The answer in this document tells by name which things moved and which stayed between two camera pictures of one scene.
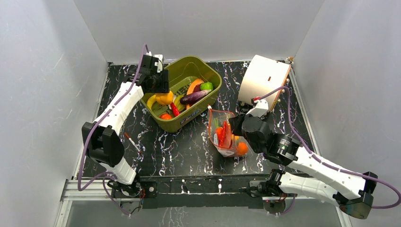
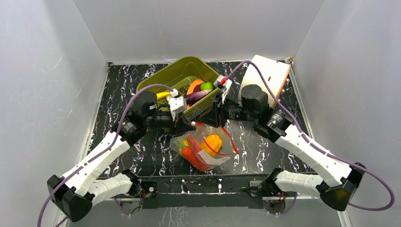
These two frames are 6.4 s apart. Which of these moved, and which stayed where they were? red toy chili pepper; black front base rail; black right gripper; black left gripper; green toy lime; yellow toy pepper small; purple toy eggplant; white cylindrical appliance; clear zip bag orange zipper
Moved: clear zip bag orange zipper; black right gripper; yellow toy pepper small; red toy chili pepper; black left gripper
Stayed: purple toy eggplant; white cylindrical appliance; green toy lime; black front base rail
